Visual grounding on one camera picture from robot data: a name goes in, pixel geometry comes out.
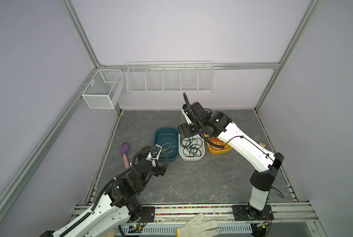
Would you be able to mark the left white work glove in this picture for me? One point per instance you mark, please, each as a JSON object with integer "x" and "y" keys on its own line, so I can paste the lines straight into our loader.
{"x": 111, "y": 233}

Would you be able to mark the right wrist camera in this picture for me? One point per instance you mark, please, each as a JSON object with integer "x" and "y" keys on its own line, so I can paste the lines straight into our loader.
{"x": 185, "y": 113}

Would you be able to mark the teal plastic bin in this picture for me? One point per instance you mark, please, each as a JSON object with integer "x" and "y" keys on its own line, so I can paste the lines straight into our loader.
{"x": 168, "y": 139}

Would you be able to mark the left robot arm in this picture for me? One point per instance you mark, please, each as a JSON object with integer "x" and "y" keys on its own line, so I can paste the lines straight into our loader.
{"x": 117, "y": 202}

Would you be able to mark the yellow plastic bin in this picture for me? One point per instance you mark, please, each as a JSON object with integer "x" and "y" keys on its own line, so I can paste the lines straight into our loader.
{"x": 224, "y": 148}

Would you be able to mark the small white mesh basket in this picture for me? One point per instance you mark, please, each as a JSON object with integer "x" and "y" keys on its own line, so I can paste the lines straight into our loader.
{"x": 104, "y": 89}

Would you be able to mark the right white work glove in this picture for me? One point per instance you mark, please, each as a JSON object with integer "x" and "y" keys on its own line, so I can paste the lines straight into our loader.
{"x": 197, "y": 227}

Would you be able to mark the white work glove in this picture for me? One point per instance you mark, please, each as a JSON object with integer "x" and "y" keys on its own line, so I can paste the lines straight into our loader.
{"x": 197, "y": 227}
{"x": 111, "y": 233}

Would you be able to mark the white plastic bin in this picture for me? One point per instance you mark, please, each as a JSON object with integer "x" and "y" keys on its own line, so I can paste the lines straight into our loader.
{"x": 191, "y": 149}

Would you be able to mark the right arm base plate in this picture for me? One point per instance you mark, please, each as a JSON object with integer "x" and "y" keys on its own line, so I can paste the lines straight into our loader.
{"x": 245, "y": 212}

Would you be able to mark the long white wire rack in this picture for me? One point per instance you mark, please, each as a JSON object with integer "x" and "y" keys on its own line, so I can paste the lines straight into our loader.
{"x": 170, "y": 76}

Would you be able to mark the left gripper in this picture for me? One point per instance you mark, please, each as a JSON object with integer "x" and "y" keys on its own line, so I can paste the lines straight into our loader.
{"x": 161, "y": 169}

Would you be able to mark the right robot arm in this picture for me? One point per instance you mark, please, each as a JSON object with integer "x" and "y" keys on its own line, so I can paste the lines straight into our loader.
{"x": 218, "y": 125}

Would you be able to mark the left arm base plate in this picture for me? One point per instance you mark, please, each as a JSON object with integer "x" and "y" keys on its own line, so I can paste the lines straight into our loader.
{"x": 147, "y": 214}

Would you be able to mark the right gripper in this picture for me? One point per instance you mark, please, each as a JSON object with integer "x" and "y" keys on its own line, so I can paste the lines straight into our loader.
{"x": 185, "y": 129}

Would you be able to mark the purple pink brush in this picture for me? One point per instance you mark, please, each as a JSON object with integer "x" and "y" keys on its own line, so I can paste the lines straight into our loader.
{"x": 123, "y": 150}

